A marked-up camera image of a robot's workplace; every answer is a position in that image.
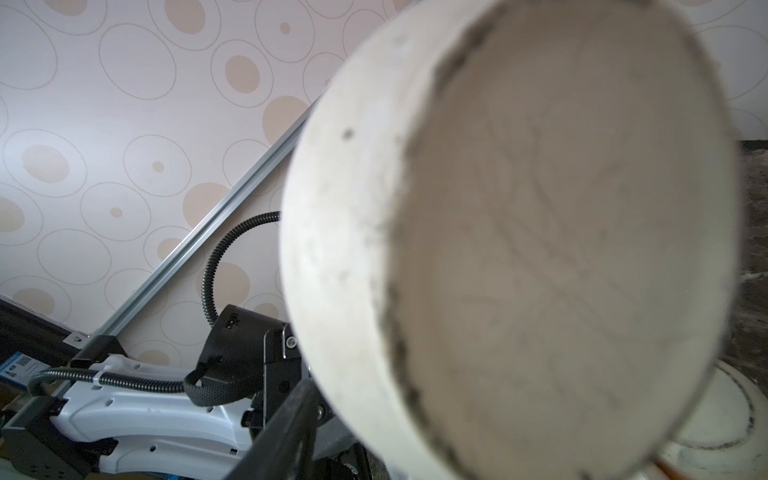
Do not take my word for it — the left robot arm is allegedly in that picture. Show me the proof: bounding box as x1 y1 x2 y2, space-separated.
1 212 371 479

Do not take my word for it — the left slanted aluminium rail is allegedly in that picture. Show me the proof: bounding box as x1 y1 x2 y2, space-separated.
94 103 315 336

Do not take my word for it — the white speckled mug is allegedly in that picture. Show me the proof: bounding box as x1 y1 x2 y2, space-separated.
280 1 743 479

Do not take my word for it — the white mug red inside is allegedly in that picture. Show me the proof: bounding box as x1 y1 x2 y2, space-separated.
634 361 767 479

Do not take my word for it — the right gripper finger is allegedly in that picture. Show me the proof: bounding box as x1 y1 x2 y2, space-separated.
226 379 320 480

